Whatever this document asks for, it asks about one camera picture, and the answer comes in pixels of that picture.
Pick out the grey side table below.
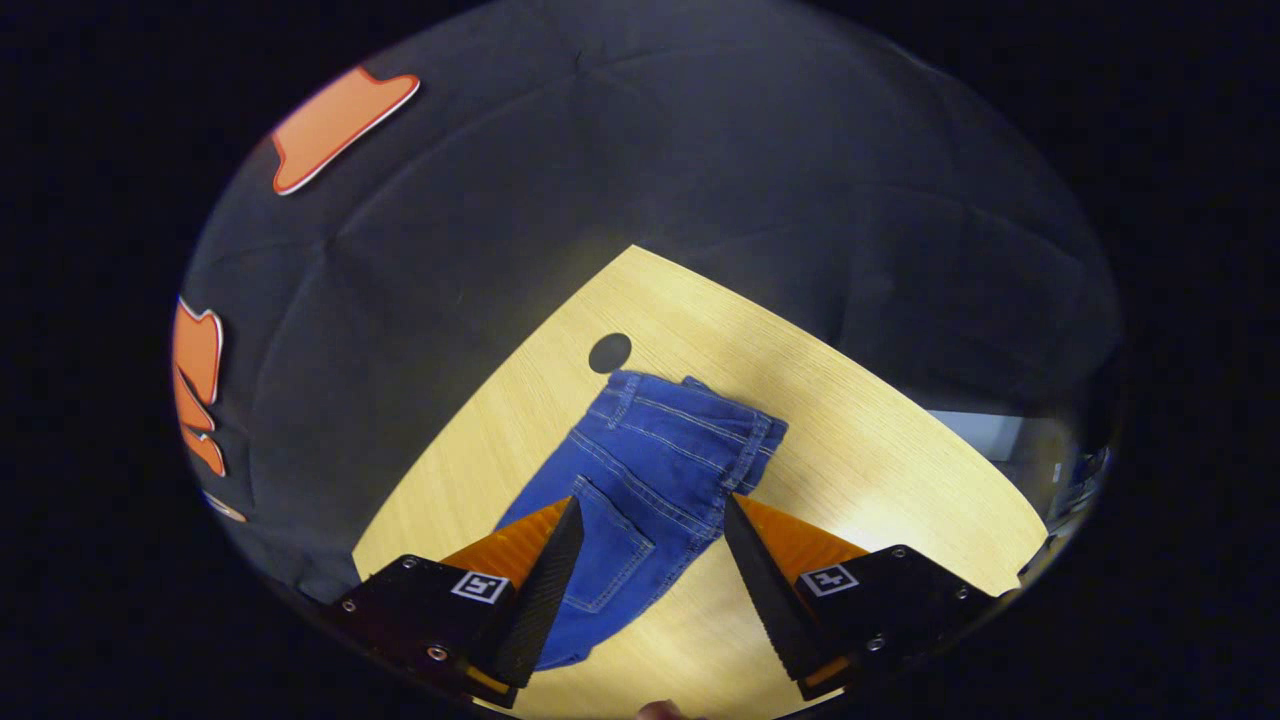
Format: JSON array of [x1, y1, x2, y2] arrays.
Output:
[[928, 408, 1029, 463]]

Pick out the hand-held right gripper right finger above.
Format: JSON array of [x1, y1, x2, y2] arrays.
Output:
[[722, 493, 1021, 701]]

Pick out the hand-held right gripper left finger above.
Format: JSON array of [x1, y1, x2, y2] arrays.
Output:
[[330, 497, 586, 709]]

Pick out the blue denim jeans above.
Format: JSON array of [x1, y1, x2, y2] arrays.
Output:
[[495, 370, 789, 671]]

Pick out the black table cable grommet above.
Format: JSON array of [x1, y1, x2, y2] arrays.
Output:
[[588, 333, 633, 374]]

